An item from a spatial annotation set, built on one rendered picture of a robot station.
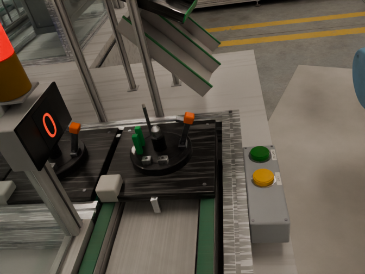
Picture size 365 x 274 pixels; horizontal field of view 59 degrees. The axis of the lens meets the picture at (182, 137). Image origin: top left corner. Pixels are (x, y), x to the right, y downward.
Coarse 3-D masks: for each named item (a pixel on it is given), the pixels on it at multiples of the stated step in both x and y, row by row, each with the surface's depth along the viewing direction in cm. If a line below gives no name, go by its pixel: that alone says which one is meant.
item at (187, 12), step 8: (120, 0) 76; (136, 0) 75; (144, 0) 74; (152, 0) 80; (160, 0) 81; (168, 0) 82; (176, 0) 83; (184, 0) 84; (192, 0) 84; (144, 8) 75; (152, 8) 75; (160, 8) 74; (168, 8) 74; (176, 8) 80; (184, 8) 81; (192, 8) 80; (168, 16) 75; (176, 16) 75; (184, 16) 74
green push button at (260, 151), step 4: (252, 148) 70; (256, 148) 70; (260, 148) 70; (264, 148) 69; (252, 152) 69; (256, 152) 69; (260, 152) 69; (264, 152) 68; (268, 152) 69; (252, 156) 68; (256, 156) 68; (260, 156) 68; (264, 156) 68; (268, 156) 68; (256, 160) 68; (260, 160) 68; (264, 160) 68
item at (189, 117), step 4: (188, 112) 67; (180, 116) 68; (184, 116) 67; (188, 116) 66; (192, 116) 66; (176, 120) 67; (180, 120) 67; (184, 120) 66; (188, 120) 66; (192, 120) 66; (184, 124) 68; (188, 124) 67; (184, 128) 68; (188, 128) 68; (184, 132) 69; (184, 136) 69; (180, 140) 70; (184, 140) 70; (184, 144) 71
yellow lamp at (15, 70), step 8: (16, 56) 41; (0, 64) 39; (8, 64) 40; (16, 64) 41; (0, 72) 39; (8, 72) 40; (16, 72) 41; (24, 72) 43; (0, 80) 40; (8, 80) 40; (16, 80) 41; (24, 80) 42; (0, 88) 40; (8, 88) 41; (16, 88) 41; (24, 88) 42; (0, 96) 41; (8, 96) 41; (16, 96) 42
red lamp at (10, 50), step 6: (0, 24) 39; (0, 30) 38; (0, 36) 38; (6, 36) 40; (0, 42) 38; (6, 42) 39; (0, 48) 39; (6, 48) 39; (12, 48) 41; (0, 54) 39; (6, 54) 39; (0, 60) 39
